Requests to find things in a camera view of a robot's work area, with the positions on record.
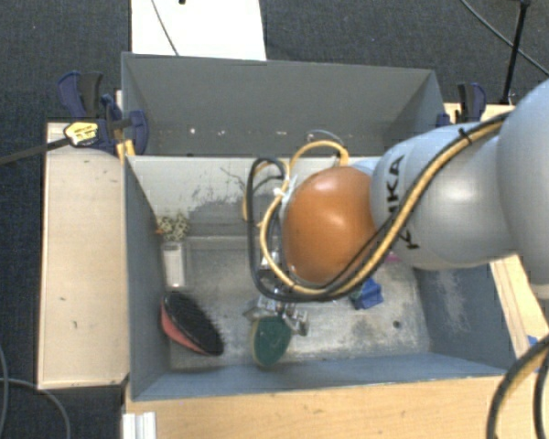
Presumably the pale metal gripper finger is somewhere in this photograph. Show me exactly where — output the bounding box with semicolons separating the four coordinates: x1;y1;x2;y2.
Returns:
242;304;269;322
281;311;311;337

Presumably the green round sponge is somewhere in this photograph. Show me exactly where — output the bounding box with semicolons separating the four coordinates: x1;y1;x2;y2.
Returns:
250;316;293;369

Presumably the black and red brush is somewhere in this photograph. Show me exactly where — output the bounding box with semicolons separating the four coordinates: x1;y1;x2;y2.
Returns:
159;290;225;358

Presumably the blue crumpled object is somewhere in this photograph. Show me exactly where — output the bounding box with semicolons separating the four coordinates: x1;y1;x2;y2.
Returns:
350;277;385;311

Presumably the spotted toy animal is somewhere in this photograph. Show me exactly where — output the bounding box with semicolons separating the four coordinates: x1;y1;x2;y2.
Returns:
155;212;191;242

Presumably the pale wood board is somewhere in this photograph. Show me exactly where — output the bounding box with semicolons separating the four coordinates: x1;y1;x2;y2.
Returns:
37;121;130;391

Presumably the grey metal bin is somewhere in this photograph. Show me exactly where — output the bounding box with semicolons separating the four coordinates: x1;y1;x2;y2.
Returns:
120;51;518;402

